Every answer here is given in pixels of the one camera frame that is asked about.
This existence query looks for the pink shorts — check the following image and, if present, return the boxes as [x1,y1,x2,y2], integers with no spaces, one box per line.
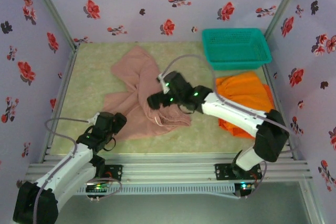
[102,45,192,141]

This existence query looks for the red-orange shorts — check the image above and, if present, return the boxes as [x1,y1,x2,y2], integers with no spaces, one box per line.
[217,83,276,140]

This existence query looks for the left controller board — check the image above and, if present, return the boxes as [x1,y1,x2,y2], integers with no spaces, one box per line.
[85,183,111,201]

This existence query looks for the controller board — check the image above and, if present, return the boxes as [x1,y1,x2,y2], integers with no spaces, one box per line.
[85,183,111,201]
[234,181,255,199]

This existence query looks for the teal plastic basket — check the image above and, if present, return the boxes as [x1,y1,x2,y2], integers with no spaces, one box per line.
[201,27,272,71]

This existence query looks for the right controller board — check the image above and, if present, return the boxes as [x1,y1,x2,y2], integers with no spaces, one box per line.
[234,181,255,199]

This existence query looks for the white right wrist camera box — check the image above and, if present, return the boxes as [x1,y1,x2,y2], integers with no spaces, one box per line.
[156,73,169,94]

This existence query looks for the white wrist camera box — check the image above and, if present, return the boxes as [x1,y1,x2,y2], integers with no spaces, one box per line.
[88,112,101,125]
[156,73,169,94]

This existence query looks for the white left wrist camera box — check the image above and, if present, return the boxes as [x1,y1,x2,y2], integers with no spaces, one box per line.
[88,112,101,125]

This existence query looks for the grey right arm cable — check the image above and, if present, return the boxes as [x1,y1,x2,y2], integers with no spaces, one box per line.
[159,54,300,199]

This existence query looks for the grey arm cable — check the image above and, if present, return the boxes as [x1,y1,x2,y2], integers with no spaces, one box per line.
[159,54,300,199]
[34,117,123,224]

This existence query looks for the grey left arm cable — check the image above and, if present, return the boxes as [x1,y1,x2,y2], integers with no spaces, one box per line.
[34,117,123,224]

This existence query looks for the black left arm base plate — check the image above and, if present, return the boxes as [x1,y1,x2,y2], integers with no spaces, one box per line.
[99,164,123,183]

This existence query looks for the aluminium mounting rail frame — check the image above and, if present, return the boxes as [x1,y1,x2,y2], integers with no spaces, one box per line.
[25,152,313,183]

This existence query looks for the white slotted cable duct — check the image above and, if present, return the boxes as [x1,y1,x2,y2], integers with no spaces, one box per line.
[76,183,236,196]

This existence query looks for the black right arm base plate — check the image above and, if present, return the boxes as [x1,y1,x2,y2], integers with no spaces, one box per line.
[214,163,263,182]

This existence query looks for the aluminium frame leg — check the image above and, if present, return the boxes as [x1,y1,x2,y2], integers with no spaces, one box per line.
[299,180,326,224]

